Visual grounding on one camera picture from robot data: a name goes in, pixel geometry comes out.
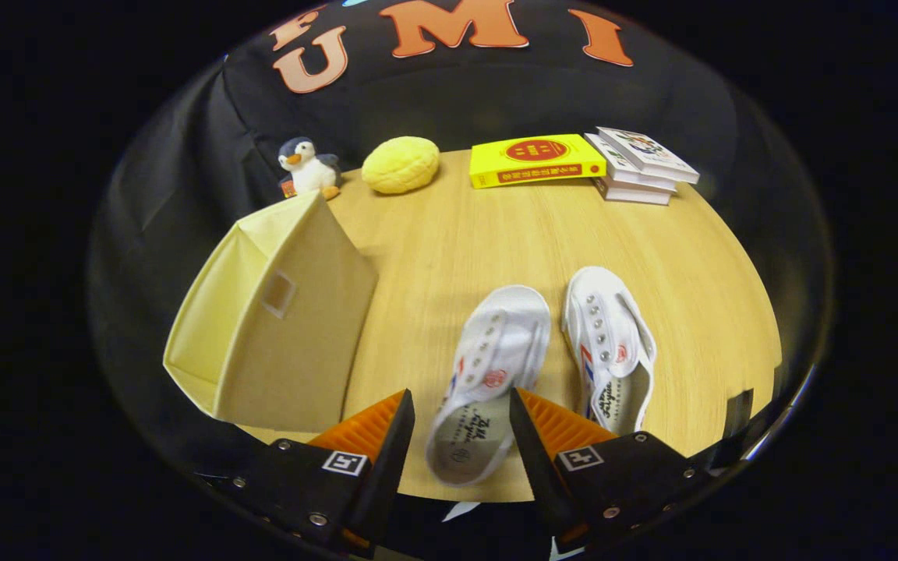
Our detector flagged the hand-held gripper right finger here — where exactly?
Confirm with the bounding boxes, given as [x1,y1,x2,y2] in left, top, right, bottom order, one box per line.
[508,386,730,556]

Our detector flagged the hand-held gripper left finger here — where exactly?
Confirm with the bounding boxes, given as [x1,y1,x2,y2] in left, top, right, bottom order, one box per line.
[196,388,416,558]

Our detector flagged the white canvas shoe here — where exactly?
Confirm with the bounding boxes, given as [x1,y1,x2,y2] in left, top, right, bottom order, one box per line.
[561,266,658,437]
[425,284,552,488]

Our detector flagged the beige fabric storage box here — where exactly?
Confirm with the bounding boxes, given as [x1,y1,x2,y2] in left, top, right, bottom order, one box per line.
[163,189,380,435]

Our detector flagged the yellow book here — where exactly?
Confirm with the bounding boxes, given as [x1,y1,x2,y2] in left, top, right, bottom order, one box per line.
[469,133,608,189]

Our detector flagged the yellow round plush toy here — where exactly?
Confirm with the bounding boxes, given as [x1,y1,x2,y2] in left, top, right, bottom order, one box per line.
[361,136,441,195]

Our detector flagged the penguin plush toy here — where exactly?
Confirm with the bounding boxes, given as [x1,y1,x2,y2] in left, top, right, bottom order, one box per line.
[278,136,342,201]

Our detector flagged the white illustrated cover book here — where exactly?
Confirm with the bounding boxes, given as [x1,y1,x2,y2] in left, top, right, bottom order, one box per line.
[596,126,701,185]

